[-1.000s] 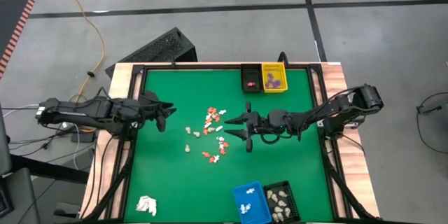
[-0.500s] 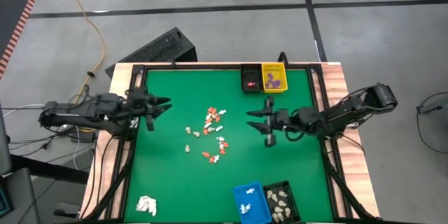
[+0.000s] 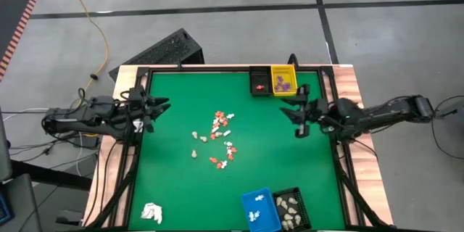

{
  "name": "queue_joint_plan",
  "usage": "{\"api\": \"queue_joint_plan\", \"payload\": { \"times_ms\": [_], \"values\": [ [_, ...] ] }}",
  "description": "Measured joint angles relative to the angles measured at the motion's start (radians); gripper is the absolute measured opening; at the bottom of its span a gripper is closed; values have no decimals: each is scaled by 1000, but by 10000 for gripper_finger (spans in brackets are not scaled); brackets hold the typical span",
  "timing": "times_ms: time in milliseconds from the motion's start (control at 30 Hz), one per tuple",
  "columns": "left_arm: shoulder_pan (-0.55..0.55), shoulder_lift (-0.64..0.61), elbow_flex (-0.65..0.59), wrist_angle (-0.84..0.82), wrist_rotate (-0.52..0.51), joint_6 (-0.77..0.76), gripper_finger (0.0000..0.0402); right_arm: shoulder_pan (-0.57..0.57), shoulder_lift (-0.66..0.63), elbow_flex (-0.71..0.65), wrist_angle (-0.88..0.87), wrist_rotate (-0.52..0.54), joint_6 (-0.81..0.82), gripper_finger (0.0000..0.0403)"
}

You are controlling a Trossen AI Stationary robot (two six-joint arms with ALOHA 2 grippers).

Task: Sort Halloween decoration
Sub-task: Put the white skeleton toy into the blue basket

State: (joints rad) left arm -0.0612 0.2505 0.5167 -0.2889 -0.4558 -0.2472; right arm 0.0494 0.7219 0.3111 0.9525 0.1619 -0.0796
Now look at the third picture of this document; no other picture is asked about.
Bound black mat orange striped edge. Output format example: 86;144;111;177
0;0;38;80

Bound thick yellow cable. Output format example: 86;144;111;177
57;0;110;99

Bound green table mat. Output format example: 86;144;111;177
128;70;347;229

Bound black plastic basket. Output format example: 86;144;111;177
249;65;273;97
272;187;312;232

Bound dark grey chair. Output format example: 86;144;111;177
0;108;43;232

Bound blue plastic basket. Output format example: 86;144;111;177
241;187;283;232

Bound white cable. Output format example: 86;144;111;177
1;107;50;123

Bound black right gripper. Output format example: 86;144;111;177
279;83;332;140

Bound black floor beam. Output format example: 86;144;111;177
10;159;94;192

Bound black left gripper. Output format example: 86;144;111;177
128;87;172;134

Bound yellow plastic basket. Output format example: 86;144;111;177
270;65;298;97

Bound black perforated equipment case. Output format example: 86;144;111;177
108;28;205;83

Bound crumpled white paper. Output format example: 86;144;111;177
141;202;164;225

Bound grey power adapter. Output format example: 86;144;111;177
57;130;101;149

